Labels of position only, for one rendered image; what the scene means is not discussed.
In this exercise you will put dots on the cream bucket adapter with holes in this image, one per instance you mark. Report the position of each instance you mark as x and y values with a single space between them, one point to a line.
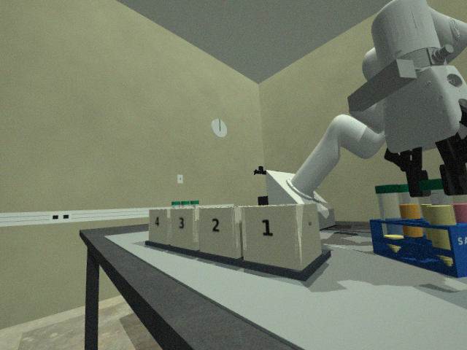
159 226
220 230
184 228
286 236

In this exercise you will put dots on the blue tube rack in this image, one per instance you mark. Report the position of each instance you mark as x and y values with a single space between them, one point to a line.
424 254

